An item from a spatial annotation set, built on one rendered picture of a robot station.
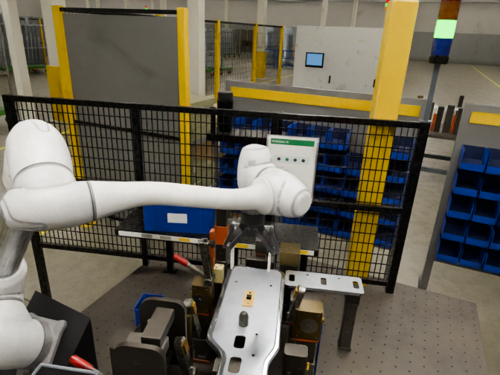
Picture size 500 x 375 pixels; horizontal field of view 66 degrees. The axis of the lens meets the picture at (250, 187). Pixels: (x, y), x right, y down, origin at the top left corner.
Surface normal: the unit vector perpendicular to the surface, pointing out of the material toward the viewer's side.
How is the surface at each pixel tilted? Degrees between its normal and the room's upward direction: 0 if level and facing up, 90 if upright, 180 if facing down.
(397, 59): 90
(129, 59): 90
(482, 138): 90
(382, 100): 90
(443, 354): 0
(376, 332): 0
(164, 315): 0
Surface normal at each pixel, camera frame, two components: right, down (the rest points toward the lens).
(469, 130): -0.41, 0.33
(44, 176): 0.31, -0.53
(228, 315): 0.04, -0.92
